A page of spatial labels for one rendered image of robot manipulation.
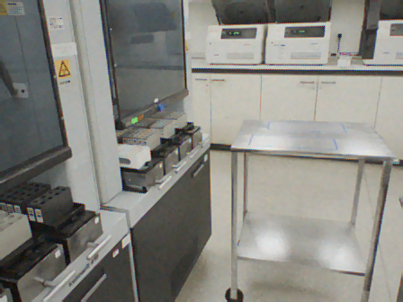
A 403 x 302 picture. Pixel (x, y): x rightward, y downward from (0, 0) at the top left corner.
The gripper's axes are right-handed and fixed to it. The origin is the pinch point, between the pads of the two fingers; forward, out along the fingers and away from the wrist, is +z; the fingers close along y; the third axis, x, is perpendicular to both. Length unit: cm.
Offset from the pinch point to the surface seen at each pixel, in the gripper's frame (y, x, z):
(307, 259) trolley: 23, 11, 92
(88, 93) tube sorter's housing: -29, 76, 9
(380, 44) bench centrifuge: 220, -29, 12
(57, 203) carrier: -51, 74, 34
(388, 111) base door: 219, -43, 68
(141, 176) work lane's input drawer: -17, 68, 40
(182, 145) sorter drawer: 16, 66, 40
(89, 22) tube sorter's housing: -24, 75, -11
